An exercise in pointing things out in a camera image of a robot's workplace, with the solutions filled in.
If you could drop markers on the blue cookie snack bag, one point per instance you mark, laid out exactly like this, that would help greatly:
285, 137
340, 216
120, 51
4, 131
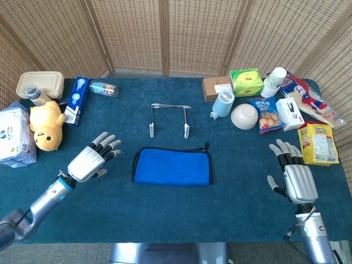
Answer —
268, 118

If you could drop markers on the white blue tissue pack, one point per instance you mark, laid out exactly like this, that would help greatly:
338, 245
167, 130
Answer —
13, 134

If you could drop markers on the blue toothpaste box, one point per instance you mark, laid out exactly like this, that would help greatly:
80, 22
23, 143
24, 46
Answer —
77, 101

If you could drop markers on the beige lidded lunch box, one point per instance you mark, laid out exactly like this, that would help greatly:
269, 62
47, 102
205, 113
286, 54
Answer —
44, 81

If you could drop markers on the stack of paper cups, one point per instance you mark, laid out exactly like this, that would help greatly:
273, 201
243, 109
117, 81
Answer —
272, 83

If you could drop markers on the woven bamboo folding screen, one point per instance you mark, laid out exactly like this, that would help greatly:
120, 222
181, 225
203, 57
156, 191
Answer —
137, 27

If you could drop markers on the beige upturned bowl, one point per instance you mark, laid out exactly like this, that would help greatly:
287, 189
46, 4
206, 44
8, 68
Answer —
244, 116

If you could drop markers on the yellow Lipo snack bag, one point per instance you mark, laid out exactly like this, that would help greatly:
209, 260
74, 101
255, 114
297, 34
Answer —
317, 143

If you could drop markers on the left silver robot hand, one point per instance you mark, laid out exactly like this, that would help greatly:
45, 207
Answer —
85, 163

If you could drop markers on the white stapler box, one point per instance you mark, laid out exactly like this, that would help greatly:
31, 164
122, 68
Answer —
290, 114

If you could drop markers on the yellow plush toy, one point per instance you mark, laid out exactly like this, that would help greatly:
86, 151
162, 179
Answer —
46, 123

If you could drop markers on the clear plastic snack jar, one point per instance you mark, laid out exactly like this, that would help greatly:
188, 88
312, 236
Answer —
105, 89

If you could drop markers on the beige bottle with grey cap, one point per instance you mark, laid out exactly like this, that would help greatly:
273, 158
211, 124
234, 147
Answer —
37, 97

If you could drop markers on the green tissue pack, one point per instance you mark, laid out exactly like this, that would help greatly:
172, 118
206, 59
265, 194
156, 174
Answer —
246, 81

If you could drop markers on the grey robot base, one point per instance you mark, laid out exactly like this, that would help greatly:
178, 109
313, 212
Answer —
165, 253

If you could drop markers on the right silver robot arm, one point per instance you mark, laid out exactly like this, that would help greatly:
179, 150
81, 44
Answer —
316, 236

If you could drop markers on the grey and blue towel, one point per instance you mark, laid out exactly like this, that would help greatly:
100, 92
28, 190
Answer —
171, 167

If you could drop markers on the brown cardboard box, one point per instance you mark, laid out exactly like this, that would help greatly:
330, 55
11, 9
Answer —
215, 88

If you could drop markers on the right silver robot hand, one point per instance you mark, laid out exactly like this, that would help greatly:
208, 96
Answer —
301, 184

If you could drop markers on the red blue noodle packet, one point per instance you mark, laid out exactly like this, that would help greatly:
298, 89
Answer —
310, 99

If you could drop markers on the light blue cylindrical container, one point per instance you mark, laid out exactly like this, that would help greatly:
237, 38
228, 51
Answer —
222, 105

